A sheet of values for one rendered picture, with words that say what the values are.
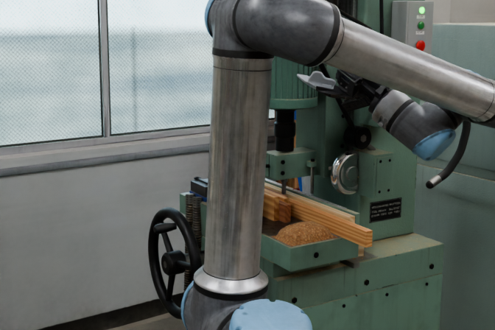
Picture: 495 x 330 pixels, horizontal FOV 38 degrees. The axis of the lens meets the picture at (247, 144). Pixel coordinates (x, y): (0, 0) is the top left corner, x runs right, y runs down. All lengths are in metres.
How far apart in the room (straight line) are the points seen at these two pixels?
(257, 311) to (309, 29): 0.52
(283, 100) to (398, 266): 0.56
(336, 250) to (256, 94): 0.62
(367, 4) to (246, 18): 0.79
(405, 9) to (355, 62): 0.73
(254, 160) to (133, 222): 2.04
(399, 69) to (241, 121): 0.30
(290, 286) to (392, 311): 0.38
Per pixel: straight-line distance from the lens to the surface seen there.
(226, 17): 1.27
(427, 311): 2.17
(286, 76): 1.85
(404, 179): 2.12
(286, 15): 1.19
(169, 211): 1.83
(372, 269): 1.97
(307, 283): 1.84
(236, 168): 1.32
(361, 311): 1.99
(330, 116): 1.96
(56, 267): 3.23
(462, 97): 1.43
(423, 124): 1.58
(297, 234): 1.74
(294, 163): 1.95
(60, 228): 3.19
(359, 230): 1.74
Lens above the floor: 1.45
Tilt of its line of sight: 11 degrees down
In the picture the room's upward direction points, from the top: straight up
